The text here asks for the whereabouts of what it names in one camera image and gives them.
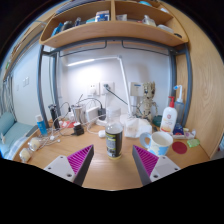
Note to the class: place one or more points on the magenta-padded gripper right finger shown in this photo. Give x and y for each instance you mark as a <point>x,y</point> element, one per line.
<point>160,166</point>

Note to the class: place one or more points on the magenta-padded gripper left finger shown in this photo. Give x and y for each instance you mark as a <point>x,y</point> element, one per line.
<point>63,166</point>

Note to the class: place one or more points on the clear bottle with black label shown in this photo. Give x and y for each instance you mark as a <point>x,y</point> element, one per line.
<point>114,143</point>

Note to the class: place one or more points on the white mug with blue print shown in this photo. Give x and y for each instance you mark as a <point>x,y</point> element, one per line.
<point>160,147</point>

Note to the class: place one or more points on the flat round red coaster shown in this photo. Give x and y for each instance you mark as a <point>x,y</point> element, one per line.
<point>179,147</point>

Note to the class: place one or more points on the clear plastic jar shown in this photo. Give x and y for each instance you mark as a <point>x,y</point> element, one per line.
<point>34,144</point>
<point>25,155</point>

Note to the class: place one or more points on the black power adapter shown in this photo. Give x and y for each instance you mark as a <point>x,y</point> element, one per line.
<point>78,129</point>

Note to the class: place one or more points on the blue packet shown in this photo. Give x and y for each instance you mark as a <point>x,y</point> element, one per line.
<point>178,129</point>

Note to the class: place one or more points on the white tissue pack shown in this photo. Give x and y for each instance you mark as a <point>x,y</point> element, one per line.
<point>136,128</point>

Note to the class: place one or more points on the small blue bottle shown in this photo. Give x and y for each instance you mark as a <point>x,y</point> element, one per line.
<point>42,126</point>

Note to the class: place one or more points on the dark green round container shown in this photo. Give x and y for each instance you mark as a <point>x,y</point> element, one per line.
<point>157,120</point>

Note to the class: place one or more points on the white red-pump lotion bottle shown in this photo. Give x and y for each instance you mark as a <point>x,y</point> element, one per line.
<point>168,120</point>

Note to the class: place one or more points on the black upright device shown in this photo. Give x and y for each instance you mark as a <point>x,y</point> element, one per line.
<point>54,116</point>

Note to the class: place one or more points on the small white mouse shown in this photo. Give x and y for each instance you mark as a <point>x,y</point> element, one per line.
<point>102,133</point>

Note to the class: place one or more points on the steel cup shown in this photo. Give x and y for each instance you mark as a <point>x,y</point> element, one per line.
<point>77,114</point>

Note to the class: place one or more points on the white charger block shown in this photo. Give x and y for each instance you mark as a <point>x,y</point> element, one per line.
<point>92,114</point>

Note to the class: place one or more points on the blue bent-nozzle wash bottle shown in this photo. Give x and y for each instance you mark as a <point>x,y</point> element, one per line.
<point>179,108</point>

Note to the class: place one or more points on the teal bed with pillow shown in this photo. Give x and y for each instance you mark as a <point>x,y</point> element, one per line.
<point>10,131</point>

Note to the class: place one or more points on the tree creature figurine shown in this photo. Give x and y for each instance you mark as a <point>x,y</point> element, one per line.
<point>147,103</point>

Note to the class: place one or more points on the white desk lamp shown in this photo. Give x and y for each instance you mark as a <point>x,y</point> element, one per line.
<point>125,83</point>

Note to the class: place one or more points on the wooden shelf unit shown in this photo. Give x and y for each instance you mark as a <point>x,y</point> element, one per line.
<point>110,31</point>

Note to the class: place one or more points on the white wall box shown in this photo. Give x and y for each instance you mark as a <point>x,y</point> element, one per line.
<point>136,89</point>

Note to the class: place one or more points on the grey metal shelf frame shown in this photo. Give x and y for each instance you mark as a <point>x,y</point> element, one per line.
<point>40,86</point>

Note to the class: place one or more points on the white wall socket with black plug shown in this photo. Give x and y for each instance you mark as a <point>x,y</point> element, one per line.
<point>107,88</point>

